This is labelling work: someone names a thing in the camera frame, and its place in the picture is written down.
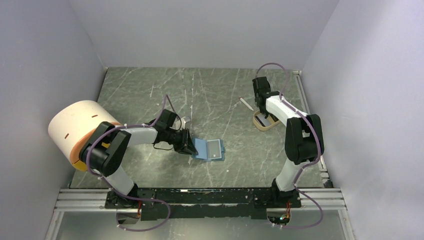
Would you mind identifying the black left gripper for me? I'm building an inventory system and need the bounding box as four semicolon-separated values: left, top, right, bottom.
165;127;199;157

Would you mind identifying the blue card holder wallet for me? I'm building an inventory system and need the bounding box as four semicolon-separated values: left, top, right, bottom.
192;138;225;162

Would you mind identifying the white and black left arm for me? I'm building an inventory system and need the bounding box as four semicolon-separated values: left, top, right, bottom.
78;109;198;208

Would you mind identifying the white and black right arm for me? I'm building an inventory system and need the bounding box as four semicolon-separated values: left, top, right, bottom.
252;76;324;207

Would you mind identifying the white pen with red cap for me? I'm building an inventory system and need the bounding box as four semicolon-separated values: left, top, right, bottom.
239;97;254;111

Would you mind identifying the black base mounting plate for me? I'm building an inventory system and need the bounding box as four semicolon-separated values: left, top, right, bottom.
104;186;301;221

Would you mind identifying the white and orange cylinder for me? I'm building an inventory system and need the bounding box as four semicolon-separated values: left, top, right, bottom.
47;100;121;172

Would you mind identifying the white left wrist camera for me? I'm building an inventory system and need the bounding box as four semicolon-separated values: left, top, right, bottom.
181;116;192;129

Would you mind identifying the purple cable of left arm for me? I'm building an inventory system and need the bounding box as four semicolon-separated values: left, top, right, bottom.
85;94;172;232

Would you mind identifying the aluminium rail frame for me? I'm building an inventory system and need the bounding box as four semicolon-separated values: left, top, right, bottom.
45;189;137;240

